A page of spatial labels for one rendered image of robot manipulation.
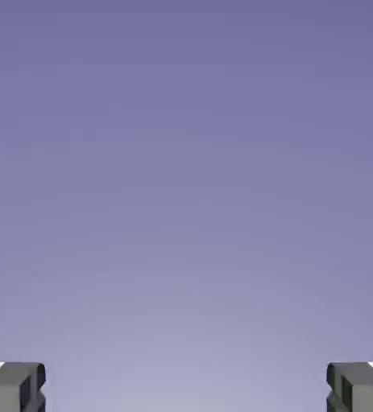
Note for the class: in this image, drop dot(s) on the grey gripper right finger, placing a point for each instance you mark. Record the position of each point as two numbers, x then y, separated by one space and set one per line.
363 388

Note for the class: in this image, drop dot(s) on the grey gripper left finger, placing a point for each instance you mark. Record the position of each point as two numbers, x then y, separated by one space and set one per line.
7 388

